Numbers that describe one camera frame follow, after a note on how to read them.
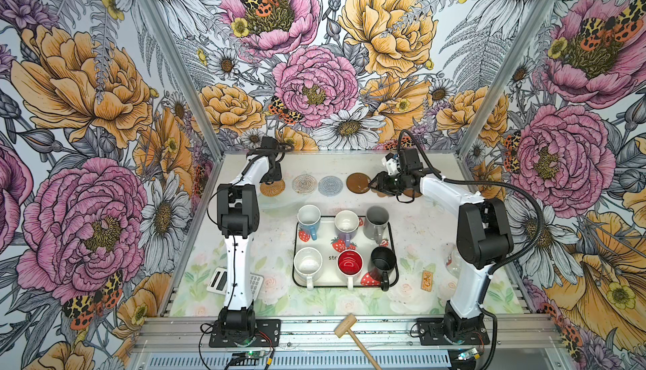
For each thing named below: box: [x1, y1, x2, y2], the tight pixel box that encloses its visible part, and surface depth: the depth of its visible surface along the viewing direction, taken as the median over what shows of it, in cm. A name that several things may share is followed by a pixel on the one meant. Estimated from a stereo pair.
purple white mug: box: [334, 209, 365, 249], surface depth 93 cm
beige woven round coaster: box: [291, 174, 318, 195], surface depth 112 cm
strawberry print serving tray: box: [291, 215, 400, 287], surface depth 88 cm
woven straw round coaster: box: [259, 179, 286, 197], surface depth 110 cm
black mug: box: [370, 246, 398, 292], surface depth 82 cm
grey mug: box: [363, 205, 390, 244], surface depth 91 cm
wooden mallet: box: [333, 313, 382, 370], surface depth 76 cm
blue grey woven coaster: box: [317, 174, 345, 197], surface depth 111 cm
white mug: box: [293, 246, 323, 291], surface depth 83 cm
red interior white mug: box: [336, 248, 365, 291], surface depth 83 cm
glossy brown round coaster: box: [345, 172, 372, 195], surface depth 113 cm
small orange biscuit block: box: [420, 269, 434, 292], surface depth 85 cm
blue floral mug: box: [296, 204, 322, 243], surface depth 93 cm
